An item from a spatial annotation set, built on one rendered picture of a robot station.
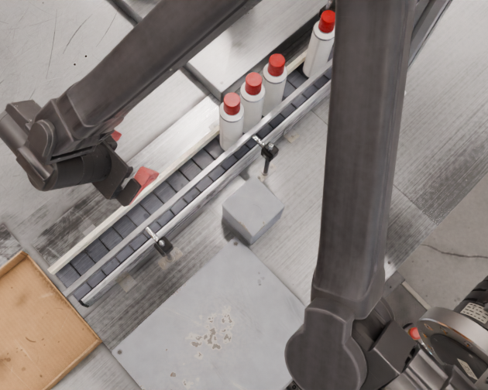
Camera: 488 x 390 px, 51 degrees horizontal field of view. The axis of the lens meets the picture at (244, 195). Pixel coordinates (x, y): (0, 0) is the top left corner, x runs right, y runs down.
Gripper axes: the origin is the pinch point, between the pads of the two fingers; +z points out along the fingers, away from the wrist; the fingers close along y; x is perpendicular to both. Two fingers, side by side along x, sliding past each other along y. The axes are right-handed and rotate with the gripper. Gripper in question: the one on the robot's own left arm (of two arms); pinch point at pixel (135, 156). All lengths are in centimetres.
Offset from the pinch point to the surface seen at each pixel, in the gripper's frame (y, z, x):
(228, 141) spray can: -0.6, 30.6, -1.4
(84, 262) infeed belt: 1.8, 10.7, 33.4
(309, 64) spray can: 1, 49, -22
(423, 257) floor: -57, 137, 19
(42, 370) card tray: -9, 1, 52
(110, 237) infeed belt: 2.4, 15.3, 27.6
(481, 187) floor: -55, 163, -12
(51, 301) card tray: 1.6, 7.5, 44.6
